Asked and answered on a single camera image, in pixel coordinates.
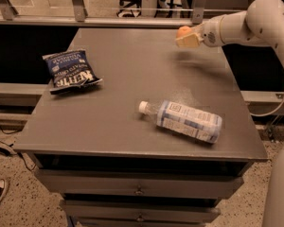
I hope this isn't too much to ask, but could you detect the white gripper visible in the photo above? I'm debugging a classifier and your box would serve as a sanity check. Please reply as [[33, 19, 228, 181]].
[[175, 16, 224, 48]]

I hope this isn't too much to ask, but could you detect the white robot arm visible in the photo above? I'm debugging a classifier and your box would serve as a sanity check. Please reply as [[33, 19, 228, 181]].
[[175, 0, 284, 68]]

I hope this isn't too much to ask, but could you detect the black power adapter cable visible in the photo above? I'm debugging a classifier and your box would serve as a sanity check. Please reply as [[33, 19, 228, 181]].
[[0, 120, 37, 172]]

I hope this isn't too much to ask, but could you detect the lower grey drawer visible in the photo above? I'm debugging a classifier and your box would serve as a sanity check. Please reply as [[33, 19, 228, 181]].
[[61, 201, 220, 223]]

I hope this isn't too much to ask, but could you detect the grey drawer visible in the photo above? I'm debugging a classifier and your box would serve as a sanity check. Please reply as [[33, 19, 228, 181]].
[[61, 201, 220, 223], [35, 169, 243, 200]]

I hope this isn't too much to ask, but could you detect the metal railing frame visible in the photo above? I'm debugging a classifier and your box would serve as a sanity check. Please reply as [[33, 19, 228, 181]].
[[0, 0, 207, 27]]

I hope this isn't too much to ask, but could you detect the top grey drawer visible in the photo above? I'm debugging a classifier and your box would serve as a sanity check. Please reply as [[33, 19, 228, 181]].
[[35, 169, 243, 200]]

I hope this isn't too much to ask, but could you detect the blue label plastic bottle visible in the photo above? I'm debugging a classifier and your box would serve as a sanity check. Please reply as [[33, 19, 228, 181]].
[[138, 100, 222, 144]]

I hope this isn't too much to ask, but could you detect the blue potato chips bag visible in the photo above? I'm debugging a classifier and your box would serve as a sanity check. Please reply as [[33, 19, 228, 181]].
[[43, 49, 101, 95]]

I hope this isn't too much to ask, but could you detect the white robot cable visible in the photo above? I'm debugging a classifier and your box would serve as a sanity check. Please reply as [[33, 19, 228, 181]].
[[249, 74, 284, 118]]

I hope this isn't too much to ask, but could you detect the black office chair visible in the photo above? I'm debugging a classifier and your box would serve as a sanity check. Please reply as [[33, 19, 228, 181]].
[[116, 0, 141, 18]]

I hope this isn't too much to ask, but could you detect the orange fruit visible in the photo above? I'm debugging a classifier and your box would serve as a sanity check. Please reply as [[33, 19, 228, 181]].
[[176, 26, 192, 38]]

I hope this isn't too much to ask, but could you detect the grey drawer cabinet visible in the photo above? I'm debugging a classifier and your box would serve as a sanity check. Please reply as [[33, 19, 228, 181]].
[[15, 28, 267, 227]]

